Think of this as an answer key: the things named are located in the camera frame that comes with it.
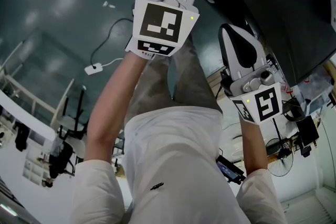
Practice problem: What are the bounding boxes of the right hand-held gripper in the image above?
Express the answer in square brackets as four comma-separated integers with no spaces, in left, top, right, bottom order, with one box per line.
[218,23,284,126]

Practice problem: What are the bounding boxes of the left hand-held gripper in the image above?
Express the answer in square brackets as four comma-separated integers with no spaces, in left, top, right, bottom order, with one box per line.
[132,0,203,57]

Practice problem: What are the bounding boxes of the person's left forearm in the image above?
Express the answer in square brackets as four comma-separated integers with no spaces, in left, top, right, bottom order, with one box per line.
[83,53,148,164]

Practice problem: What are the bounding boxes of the person's right forearm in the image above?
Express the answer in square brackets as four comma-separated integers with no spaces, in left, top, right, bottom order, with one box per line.
[238,119,269,174]

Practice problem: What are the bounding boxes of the black table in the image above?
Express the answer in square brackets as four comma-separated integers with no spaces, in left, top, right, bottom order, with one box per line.
[195,0,336,88]

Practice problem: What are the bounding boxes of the grey trousers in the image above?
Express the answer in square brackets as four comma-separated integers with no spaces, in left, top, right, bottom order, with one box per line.
[125,33,224,116]

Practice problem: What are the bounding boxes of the white printed box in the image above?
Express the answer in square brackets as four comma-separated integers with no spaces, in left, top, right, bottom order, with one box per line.
[329,0,336,33]

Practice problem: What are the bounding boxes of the black standing fan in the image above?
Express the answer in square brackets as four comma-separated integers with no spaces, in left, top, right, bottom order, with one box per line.
[264,118,295,178]

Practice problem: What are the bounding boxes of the black device with blue screen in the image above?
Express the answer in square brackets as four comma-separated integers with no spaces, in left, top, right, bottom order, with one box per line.
[215,154,246,185]

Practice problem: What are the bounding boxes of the white power strip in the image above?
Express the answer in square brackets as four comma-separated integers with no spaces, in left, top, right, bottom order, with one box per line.
[84,62,104,76]

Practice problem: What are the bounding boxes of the white t-shirt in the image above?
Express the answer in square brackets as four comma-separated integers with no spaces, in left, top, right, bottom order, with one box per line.
[69,105,289,224]

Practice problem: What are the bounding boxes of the black-legged white chair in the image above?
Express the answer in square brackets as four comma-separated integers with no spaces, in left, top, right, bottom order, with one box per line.
[50,84,89,158]

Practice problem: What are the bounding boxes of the black cable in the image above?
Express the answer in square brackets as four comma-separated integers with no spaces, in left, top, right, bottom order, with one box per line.
[90,17,135,68]

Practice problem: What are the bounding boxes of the white cable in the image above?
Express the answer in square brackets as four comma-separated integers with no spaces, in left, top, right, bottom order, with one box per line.
[100,57,124,68]

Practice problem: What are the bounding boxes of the white table frame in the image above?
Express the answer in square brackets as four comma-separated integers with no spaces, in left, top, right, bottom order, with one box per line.
[0,41,76,130]

